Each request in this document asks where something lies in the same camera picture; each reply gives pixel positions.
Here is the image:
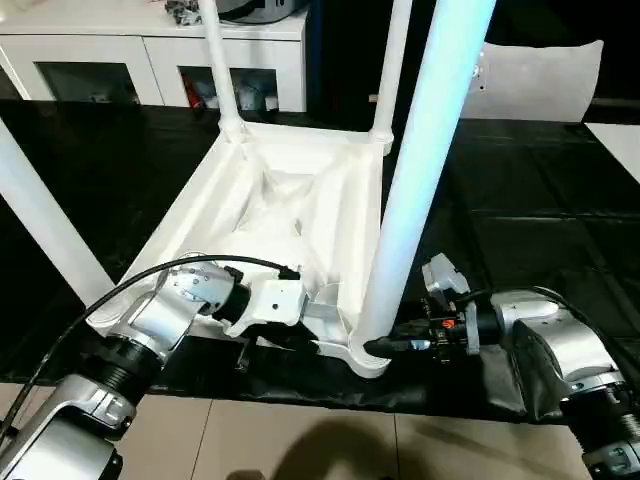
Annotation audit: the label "white plastic table leg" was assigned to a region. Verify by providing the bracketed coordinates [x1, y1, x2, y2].
[357, 0, 497, 354]
[368, 0, 416, 146]
[197, 0, 247, 144]
[0, 117, 115, 307]

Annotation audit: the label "black padded mat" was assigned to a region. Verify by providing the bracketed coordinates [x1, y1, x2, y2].
[0, 99, 640, 424]

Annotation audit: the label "white flat board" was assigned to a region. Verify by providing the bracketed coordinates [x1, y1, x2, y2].
[584, 122, 640, 184]

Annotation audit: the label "small red item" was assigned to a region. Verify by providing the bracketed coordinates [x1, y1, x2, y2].
[185, 74, 204, 109]

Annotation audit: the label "grey pillow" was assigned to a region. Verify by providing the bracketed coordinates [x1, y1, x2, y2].
[459, 39, 605, 122]

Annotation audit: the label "black cabinet with yellow label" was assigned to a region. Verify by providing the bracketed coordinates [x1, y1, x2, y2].
[304, 0, 441, 119]

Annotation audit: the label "dark round object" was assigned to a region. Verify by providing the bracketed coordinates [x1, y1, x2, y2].
[217, 0, 306, 24]

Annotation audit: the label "white cabinet with glass doors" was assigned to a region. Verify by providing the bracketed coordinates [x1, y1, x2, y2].
[0, 0, 309, 114]

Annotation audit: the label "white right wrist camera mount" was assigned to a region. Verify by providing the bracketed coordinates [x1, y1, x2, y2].
[421, 253, 481, 356]

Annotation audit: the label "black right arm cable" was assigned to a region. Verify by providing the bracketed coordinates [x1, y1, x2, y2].
[464, 285, 640, 381]

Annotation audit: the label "black tangled straps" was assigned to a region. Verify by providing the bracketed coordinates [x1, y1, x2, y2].
[167, 0, 204, 25]

